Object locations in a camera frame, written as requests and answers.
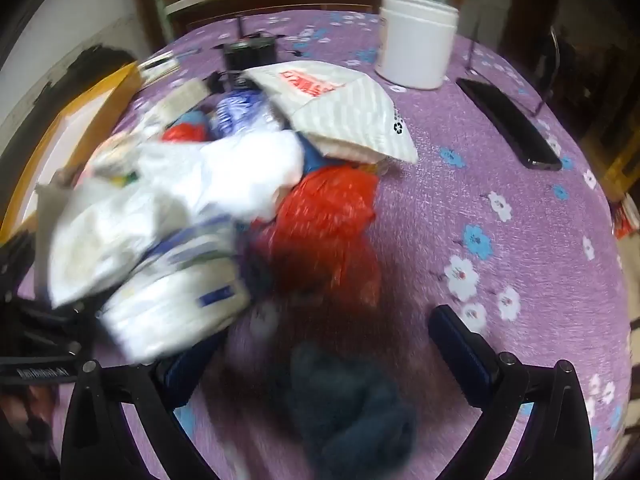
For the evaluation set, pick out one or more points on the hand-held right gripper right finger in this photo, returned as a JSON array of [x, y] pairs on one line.
[[460, 355]]

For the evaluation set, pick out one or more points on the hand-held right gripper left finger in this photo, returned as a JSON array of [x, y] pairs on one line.
[[187, 377]]

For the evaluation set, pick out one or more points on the blue fluffy cloth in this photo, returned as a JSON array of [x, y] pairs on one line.
[[192, 117], [350, 405]]

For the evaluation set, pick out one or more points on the red plastic bag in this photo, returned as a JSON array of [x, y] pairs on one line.
[[320, 220]]

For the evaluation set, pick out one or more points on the yellow cardboard box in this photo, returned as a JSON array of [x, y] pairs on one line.
[[100, 105]]

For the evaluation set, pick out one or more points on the purple floral tablecloth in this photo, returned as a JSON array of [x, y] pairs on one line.
[[450, 210]]

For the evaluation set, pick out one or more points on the white cloth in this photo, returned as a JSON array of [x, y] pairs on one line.
[[225, 170]]

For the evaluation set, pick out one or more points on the red printed packet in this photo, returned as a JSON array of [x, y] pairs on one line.
[[627, 217]]

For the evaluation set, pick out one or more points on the black smartphone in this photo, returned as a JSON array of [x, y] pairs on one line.
[[510, 125]]

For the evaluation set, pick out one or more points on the white striped plastic bag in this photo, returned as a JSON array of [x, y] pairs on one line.
[[345, 110]]

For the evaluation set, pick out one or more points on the thin-framed eyeglasses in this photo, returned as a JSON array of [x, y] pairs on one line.
[[471, 55]]

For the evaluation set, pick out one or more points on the white notebook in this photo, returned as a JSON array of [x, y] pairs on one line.
[[159, 67]]

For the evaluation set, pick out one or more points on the white plastic jar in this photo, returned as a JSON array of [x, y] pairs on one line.
[[417, 45]]

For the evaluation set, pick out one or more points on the black electric motor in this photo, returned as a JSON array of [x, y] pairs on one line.
[[250, 55]]

